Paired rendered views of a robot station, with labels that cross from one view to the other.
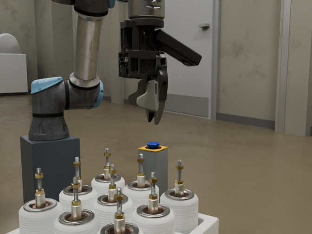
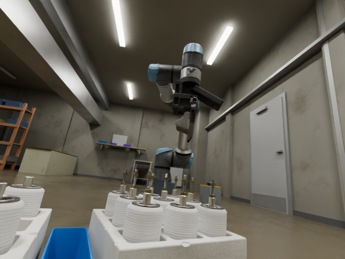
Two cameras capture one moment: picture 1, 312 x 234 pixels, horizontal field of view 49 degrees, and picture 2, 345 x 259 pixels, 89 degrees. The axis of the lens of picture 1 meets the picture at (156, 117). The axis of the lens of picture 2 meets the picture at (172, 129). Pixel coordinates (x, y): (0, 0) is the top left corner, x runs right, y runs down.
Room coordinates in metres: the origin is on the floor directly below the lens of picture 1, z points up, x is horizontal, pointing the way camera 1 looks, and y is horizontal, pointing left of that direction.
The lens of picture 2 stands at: (0.20, -0.20, 0.32)
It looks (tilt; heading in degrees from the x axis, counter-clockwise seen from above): 16 degrees up; 27
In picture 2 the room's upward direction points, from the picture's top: 7 degrees clockwise
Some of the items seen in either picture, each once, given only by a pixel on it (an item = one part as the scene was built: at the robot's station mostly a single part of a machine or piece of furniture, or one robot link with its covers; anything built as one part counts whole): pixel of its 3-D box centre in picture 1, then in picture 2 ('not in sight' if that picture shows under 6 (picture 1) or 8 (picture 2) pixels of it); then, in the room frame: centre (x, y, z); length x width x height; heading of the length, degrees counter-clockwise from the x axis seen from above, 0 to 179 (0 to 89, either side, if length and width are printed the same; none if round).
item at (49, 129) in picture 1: (48, 124); (161, 173); (1.32, 0.42, 0.35); 0.15 x 0.15 x 0.10
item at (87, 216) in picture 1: (76, 217); (131, 197); (0.69, 0.17, 0.25); 0.08 x 0.08 x 0.01
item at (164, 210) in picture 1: (153, 211); (182, 205); (0.73, 0.01, 0.25); 0.08 x 0.08 x 0.01
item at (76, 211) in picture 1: (76, 211); (132, 193); (0.69, 0.17, 0.26); 0.02 x 0.02 x 0.03
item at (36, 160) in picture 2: not in sight; (53, 162); (4.06, 6.39, 0.38); 2.23 x 0.72 x 0.76; 35
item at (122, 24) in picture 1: (143, 50); (186, 98); (0.72, 0.03, 0.60); 0.09 x 0.08 x 0.12; 113
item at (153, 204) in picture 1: (153, 205); (183, 201); (0.73, 0.01, 0.26); 0.02 x 0.02 x 0.03
